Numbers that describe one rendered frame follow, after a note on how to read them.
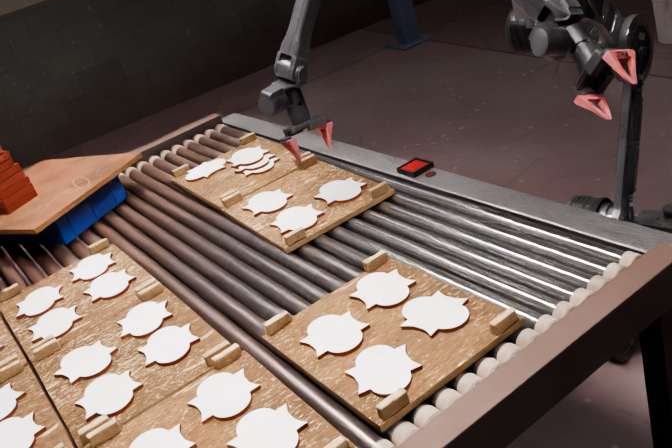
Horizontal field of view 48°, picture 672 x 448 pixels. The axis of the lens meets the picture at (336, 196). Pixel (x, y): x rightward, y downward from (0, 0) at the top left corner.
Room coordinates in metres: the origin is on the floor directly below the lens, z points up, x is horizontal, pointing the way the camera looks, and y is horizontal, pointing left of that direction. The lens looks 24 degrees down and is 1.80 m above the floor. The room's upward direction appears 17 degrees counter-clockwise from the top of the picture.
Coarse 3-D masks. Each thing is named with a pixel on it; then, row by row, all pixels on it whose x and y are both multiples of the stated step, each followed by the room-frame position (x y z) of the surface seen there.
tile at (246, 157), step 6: (240, 150) 2.41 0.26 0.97; (246, 150) 2.40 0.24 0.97; (252, 150) 2.38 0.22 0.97; (258, 150) 2.36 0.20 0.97; (264, 150) 2.34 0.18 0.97; (234, 156) 2.37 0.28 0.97; (240, 156) 2.36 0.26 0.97; (246, 156) 2.34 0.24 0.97; (252, 156) 2.32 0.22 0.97; (258, 156) 2.31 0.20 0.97; (228, 162) 2.35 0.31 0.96; (234, 162) 2.32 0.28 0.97; (240, 162) 2.30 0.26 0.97; (246, 162) 2.29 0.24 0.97; (252, 162) 2.27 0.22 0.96; (258, 162) 2.28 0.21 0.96; (234, 168) 2.29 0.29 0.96
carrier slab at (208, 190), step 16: (256, 144) 2.51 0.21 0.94; (272, 144) 2.46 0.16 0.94; (288, 160) 2.27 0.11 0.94; (224, 176) 2.30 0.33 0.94; (240, 176) 2.26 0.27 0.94; (256, 176) 2.22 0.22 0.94; (272, 176) 2.18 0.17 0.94; (192, 192) 2.26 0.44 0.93; (208, 192) 2.21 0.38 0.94; (224, 192) 2.17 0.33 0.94
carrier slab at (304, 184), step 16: (288, 176) 2.14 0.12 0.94; (304, 176) 2.10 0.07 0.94; (320, 176) 2.07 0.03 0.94; (336, 176) 2.03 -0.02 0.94; (352, 176) 2.00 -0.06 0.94; (256, 192) 2.09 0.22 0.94; (288, 192) 2.02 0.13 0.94; (304, 192) 1.99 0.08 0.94; (224, 208) 2.05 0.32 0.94; (240, 208) 2.01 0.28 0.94; (320, 208) 1.85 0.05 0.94; (336, 208) 1.82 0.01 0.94; (352, 208) 1.79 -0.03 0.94; (368, 208) 1.80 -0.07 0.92; (240, 224) 1.94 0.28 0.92; (256, 224) 1.87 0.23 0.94; (320, 224) 1.76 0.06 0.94; (336, 224) 1.75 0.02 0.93; (272, 240) 1.75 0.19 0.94; (304, 240) 1.71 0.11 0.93
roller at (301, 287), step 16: (144, 192) 2.43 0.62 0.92; (160, 208) 2.28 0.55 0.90; (176, 208) 2.20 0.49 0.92; (192, 224) 2.06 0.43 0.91; (208, 224) 2.01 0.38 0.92; (208, 240) 1.97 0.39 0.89; (224, 240) 1.88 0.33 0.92; (240, 256) 1.78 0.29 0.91; (256, 256) 1.72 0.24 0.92; (272, 272) 1.63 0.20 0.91; (288, 272) 1.59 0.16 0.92; (288, 288) 1.56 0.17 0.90; (304, 288) 1.50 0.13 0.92; (320, 288) 1.48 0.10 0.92; (448, 384) 1.06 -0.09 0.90; (464, 384) 1.03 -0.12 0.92
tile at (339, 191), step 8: (328, 184) 1.97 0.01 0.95; (336, 184) 1.95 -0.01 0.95; (344, 184) 1.94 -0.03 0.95; (352, 184) 1.92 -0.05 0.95; (360, 184) 1.90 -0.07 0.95; (320, 192) 1.93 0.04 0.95; (328, 192) 1.92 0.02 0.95; (336, 192) 1.90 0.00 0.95; (344, 192) 1.88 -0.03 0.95; (352, 192) 1.87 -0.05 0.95; (360, 192) 1.86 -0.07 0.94; (328, 200) 1.86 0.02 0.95; (336, 200) 1.85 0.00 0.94; (344, 200) 1.84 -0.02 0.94; (352, 200) 1.84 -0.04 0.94
